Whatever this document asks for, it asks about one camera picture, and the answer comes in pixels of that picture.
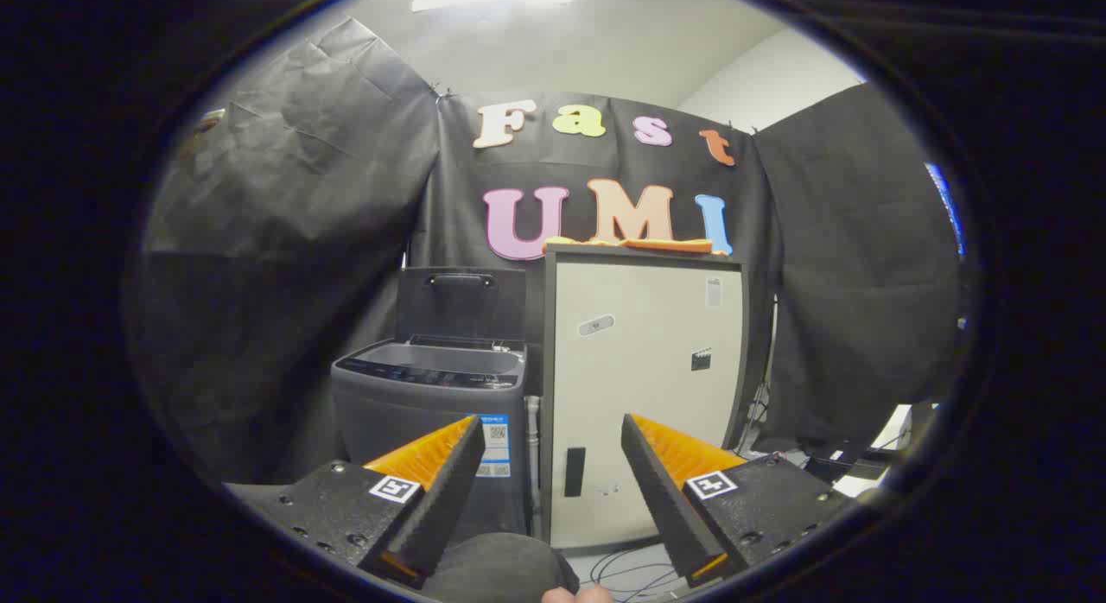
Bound person's dark trouser leg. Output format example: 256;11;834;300
423;532;580;603

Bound orange polo shirt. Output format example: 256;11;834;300
543;235;727;255

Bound grey washing machine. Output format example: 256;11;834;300
331;335;530;543

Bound white flat object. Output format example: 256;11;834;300
834;404;917;500

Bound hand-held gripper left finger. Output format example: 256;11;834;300
226;415;486;591

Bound beige cabinet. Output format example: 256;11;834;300
540;243;748;550

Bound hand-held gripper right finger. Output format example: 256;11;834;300
620;413;861;588

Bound blue panel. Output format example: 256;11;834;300
925;162;967;258

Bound grey drain hose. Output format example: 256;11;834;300
525;394;543;535

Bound black backdrop cloth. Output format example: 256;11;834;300
130;16;969;492

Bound floor cables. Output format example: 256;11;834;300
588;547;683;602

